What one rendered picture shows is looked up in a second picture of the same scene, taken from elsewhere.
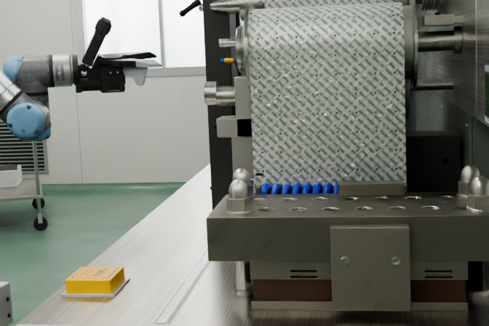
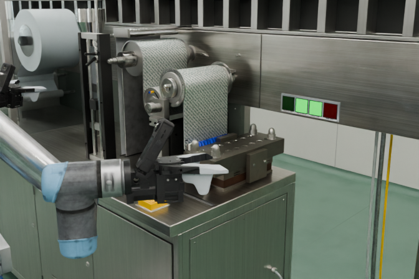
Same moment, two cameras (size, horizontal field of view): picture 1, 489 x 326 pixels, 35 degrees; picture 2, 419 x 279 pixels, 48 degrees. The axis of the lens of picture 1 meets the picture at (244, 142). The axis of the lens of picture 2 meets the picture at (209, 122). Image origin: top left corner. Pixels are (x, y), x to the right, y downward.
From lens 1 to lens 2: 1.32 m
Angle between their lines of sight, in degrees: 53
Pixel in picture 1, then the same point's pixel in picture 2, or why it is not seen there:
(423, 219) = (266, 145)
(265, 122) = (188, 118)
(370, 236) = (259, 154)
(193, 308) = (207, 198)
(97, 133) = not seen: outside the picture
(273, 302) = (229, 186)
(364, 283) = (257, 170)
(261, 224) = (229, 159)
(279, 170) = (192, 137)
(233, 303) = (213, 192)
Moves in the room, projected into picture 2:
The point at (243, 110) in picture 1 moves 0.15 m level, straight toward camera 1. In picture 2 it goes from (166, 113) to (197, 119)
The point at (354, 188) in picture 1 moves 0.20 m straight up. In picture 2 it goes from (225, 139) to (225, 88)
